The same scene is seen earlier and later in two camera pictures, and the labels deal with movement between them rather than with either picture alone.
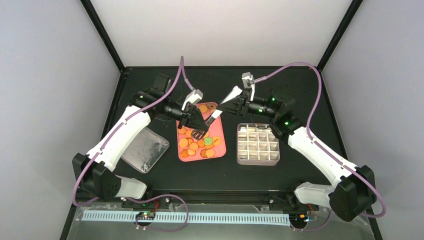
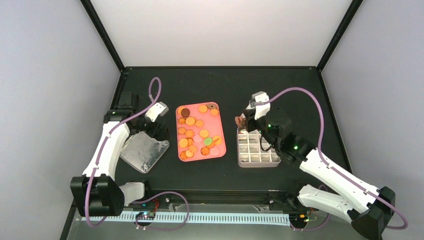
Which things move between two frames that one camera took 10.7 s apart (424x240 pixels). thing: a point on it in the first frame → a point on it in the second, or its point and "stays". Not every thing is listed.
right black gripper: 241,108 → 248,113
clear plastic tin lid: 145,150 stays
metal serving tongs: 200,134 → 240,120
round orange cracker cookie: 203,108 stays
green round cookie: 208,141 stays
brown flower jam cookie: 211,106 stays
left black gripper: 187,116 → 159,135
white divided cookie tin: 257,145 stays
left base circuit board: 146,215 stays
